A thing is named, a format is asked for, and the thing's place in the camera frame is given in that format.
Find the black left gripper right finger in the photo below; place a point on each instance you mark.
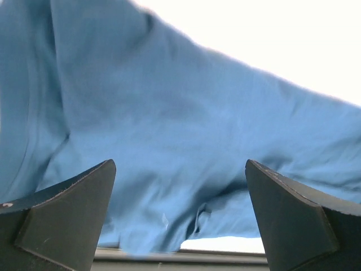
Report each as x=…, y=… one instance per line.
x=303, y=228

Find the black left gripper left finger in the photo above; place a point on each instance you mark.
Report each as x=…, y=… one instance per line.
x=57, y=228

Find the dark blue t shirt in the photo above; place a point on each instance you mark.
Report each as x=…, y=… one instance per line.
x=87, y=81

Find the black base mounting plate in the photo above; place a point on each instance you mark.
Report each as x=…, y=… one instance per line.
x=187, y=260

